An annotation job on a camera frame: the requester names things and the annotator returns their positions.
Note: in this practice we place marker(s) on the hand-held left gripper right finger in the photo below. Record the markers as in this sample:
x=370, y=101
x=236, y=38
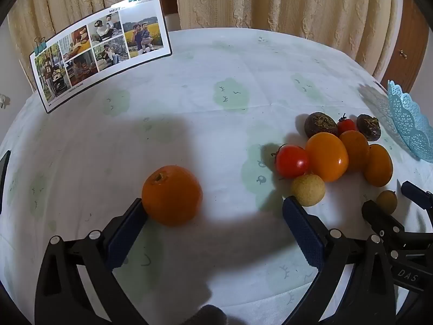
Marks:
x=304, y=233

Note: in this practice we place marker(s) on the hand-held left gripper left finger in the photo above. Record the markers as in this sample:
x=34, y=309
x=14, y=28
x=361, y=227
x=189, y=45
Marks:
x=125, y=233

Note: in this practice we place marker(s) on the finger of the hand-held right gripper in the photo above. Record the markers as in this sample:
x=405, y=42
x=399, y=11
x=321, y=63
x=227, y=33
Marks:
x=379, y=215
x=417, y=194

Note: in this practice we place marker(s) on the oblong orange tomato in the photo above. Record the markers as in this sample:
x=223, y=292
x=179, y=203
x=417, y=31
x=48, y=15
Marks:
x=355, y=149
x=379, y=165

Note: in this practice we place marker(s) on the round orange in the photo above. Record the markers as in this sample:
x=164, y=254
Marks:
x=172, y=195

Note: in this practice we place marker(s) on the light blue lattice basket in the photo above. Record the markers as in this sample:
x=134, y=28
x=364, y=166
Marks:
x=411, y=125

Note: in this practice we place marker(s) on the large red tomato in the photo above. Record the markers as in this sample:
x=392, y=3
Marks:
x=291, y=160

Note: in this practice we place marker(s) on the large orange tomato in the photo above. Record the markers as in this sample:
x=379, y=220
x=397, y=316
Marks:
x=327, y=156

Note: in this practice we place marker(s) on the dark brown passion fruit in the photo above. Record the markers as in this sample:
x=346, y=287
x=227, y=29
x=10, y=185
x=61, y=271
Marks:
x=369, y=127
x=319, y=124

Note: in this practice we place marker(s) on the person's left hand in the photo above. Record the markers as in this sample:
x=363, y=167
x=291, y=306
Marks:
x=209, y=315

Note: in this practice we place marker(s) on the brownish yellow longan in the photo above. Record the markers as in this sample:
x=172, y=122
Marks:
x=386, y=201

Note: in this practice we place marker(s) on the pale yellow longan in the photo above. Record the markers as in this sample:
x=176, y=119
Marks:
x=307, y=189

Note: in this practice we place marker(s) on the small red cherry tomato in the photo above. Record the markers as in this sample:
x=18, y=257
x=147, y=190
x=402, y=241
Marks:
x=346, y=126

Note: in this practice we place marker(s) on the dark flat object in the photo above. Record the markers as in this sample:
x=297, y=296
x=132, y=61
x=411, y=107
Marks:
x=3, y=179

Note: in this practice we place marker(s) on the brown wooden cabinet door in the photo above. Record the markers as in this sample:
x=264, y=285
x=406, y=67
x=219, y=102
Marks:
x=406, y=40

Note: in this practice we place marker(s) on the white green printed tablecloth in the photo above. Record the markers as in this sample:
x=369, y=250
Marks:
x=209, y=84

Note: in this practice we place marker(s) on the photo collage calendar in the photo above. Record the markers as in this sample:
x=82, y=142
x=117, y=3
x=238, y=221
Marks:
x=101, y=40

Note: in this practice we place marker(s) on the cream textured curtain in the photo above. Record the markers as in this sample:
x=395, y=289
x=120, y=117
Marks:
x=67, y=13
x=287, y=3

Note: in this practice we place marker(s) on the brown wooden furniture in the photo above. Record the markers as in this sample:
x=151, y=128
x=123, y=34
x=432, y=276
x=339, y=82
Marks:
x=169, y=6

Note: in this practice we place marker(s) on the white wall plug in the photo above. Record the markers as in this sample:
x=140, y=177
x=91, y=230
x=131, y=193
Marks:
x=4, y=101

